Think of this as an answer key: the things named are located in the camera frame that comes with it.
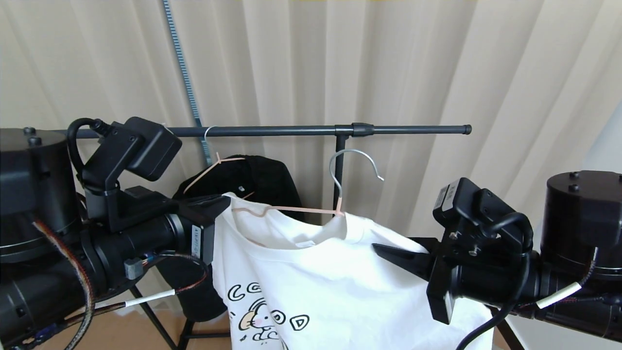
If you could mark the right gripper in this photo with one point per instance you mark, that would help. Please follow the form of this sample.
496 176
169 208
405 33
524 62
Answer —
486 287

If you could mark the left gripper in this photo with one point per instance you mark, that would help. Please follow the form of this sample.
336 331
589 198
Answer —
97 262

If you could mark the white garment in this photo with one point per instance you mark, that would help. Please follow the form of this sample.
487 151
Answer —
340 291

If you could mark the pink clothes hanger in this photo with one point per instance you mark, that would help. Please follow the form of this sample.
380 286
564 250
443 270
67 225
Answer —
301 209
231 159

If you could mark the black shorts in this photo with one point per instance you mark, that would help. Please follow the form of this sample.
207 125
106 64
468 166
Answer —
272 184

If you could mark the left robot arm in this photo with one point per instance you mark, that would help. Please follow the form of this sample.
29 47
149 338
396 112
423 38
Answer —
34 194

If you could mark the black clothes rack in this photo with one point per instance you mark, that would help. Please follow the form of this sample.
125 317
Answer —
291 131

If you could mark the beige curtain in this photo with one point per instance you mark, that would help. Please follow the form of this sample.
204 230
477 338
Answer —
291 58

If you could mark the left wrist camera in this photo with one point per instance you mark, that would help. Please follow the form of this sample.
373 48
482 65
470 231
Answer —
141 146

